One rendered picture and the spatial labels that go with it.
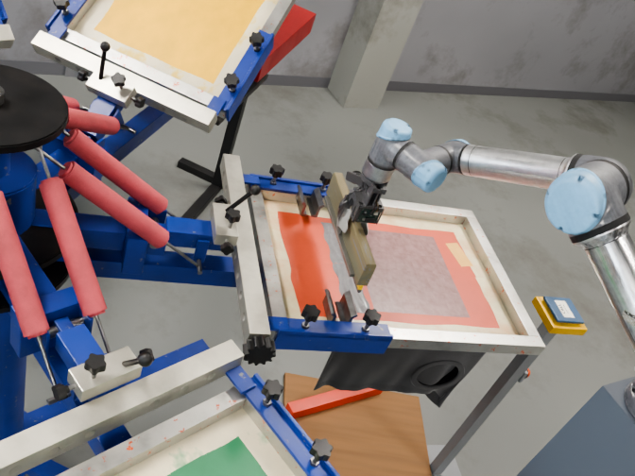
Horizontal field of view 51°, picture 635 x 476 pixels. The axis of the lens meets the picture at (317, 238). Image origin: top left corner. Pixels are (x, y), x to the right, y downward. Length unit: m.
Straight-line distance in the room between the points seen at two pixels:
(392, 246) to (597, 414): 0.76
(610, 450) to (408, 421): 1.35
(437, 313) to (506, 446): 1.29
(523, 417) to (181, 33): 2.19
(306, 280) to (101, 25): 1.02
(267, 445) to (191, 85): 1.09
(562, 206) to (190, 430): 0.85
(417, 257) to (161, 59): 0.98
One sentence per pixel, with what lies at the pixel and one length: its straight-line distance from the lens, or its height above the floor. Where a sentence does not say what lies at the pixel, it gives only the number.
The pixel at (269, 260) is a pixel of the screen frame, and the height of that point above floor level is 0.99.
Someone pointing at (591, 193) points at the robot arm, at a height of 1.62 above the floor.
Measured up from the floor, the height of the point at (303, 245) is 0.96.
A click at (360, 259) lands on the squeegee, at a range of 1.67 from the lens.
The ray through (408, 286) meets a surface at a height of 0.96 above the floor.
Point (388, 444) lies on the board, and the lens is 2.78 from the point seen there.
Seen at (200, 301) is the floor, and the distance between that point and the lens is 2.98.
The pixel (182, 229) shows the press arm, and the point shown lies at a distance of 1.71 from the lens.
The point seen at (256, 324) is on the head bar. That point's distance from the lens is 1.53.
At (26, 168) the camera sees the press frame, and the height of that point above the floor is 1.15.
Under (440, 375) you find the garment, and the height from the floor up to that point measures 0.74.
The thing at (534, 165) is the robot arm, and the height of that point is 1.52.
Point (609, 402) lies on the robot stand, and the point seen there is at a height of 1.19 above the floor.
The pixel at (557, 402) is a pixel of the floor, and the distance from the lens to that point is 3.43.
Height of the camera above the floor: 2.16
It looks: 38 degrees down
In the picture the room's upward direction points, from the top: 23 degrees clockwise
